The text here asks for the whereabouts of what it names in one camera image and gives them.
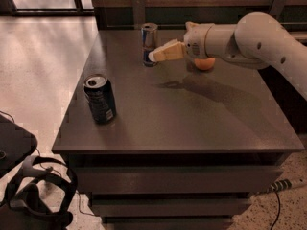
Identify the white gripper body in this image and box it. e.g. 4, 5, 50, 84
183, 22, 213, 59

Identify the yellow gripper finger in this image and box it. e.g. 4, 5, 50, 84
149, 43, 185, 62
156, 39, 182, 50

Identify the redbull can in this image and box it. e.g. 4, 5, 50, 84
141, 23, 158, 67

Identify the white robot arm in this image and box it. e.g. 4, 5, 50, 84
149, 12, 307, 100

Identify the black soda can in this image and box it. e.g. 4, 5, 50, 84
83, 74, 116, 124

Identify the orange fruit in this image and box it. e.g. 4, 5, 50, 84
195, 57, 215, 71

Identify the black chair seat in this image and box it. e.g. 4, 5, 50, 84
0, 115, 37, 178

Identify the black VR headset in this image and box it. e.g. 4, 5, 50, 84
1, 156, 78, 230

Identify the grey metal wall bracket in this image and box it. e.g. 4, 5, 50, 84
131, 0, 146, 30
269, 0, 287, 18

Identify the grey metal wall bracket right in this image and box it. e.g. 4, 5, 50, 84
269, 0, 287, 18

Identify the striped cable on floor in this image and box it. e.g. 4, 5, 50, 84
255, 178, 307, 230

